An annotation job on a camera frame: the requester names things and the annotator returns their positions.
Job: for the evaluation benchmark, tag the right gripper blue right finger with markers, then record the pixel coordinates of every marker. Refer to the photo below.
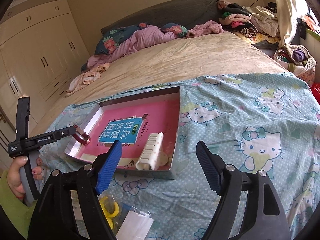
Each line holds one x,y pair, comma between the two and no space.
212,166

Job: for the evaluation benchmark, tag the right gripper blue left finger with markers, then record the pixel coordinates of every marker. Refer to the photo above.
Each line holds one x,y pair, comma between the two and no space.
108,163

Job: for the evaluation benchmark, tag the cream hair comb clip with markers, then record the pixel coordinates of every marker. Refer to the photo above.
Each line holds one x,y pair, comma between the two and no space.
152,156

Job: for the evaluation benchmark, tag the red leather strap wristwatch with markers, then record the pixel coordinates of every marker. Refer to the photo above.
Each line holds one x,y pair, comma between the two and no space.
80,135

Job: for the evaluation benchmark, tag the yellow rings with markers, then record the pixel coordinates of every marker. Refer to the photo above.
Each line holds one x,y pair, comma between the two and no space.
110,211

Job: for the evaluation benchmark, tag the person's left hand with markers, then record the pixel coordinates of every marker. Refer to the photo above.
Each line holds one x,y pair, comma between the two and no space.
13,177

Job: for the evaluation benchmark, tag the green sleeve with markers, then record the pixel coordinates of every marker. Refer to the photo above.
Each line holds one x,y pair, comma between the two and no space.
17,212

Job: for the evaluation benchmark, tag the Hello Kitty blue sheet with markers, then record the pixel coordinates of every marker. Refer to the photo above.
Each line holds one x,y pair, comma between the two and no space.
253,121

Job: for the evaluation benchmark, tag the shallow cardboard box tray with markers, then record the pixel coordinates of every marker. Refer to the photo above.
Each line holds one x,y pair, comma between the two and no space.
161,174

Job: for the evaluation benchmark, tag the peach clothing on bed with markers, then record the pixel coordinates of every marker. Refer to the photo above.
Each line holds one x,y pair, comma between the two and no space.
86,78

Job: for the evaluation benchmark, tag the cream wardrobe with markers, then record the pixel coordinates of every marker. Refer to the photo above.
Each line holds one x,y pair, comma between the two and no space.
41,53

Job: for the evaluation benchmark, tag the beige bed blanket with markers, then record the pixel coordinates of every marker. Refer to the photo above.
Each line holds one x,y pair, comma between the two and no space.
177,60

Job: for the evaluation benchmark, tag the floral dark pillow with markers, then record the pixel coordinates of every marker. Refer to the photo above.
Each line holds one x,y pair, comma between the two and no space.
112,39

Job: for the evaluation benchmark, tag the purple quilt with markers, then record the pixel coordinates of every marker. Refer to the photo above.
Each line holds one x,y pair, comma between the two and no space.
140,39

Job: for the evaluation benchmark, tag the basket of clothes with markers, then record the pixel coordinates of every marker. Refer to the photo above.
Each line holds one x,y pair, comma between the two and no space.
297,60

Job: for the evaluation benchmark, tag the pink fuzzy garment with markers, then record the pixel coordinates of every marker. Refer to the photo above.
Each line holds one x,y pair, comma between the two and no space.
210,27

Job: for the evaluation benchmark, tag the pile of clothes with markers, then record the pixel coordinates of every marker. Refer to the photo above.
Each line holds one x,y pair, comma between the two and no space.
257,26

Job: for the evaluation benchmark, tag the dark grey headboard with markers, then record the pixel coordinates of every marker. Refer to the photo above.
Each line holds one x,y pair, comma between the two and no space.
187,13

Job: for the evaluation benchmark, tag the cream curtain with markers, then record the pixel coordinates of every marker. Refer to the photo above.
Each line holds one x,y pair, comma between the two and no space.
287,13

